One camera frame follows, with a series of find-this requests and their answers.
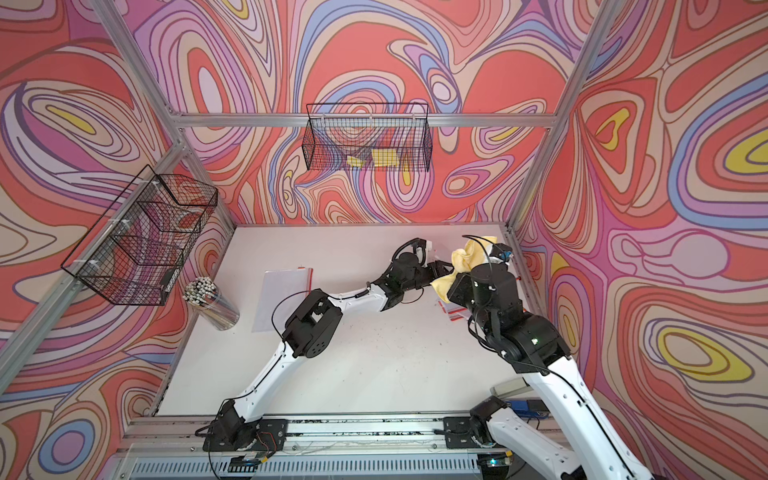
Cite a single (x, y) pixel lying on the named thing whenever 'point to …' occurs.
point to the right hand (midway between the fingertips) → (459, 283)
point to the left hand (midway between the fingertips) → (460, 270)
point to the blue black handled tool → (530, 408)
